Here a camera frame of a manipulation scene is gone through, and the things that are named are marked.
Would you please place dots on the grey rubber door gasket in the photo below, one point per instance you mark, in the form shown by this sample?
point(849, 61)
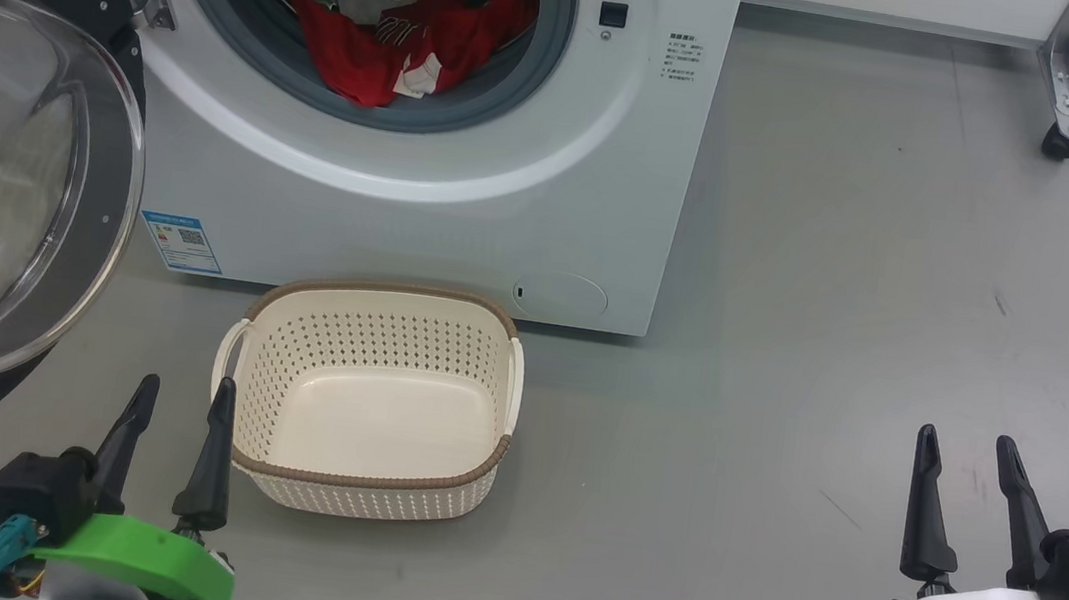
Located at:
point(555, 31)

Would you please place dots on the white washing machine body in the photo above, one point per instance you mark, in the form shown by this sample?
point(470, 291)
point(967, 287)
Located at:
point(504, 216)

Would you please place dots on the round white filter cover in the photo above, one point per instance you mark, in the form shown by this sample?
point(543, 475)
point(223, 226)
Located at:
point(560, 296)

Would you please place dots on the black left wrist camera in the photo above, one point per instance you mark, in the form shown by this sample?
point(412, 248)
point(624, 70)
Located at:
point(40, 490)

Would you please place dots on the blue energy label sticker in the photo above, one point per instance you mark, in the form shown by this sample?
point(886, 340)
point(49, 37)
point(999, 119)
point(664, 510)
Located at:
point(182, 243)

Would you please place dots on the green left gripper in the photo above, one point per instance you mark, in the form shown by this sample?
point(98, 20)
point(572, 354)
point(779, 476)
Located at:
point(153, 559)

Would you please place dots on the red jersey garment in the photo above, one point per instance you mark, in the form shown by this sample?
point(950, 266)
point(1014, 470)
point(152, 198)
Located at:
point(463, 40)

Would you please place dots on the cream perforated laundry basket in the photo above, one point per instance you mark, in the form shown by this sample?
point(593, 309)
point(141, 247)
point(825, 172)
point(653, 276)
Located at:
point(381, 413)

